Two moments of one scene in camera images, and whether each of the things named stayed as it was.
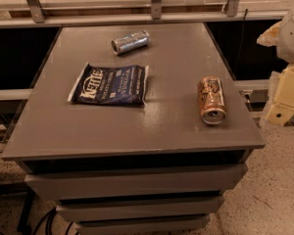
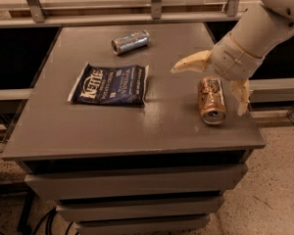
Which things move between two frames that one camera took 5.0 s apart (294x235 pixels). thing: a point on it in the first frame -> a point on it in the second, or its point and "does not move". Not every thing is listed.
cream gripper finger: [279, 114] -> [241, 89]
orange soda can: [212, 100] does not move
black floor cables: [50, 214] does not move
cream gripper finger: [269, 36] -> [196, 63]
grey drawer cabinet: [136, 129] does not move
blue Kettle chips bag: [111, 85] does not move
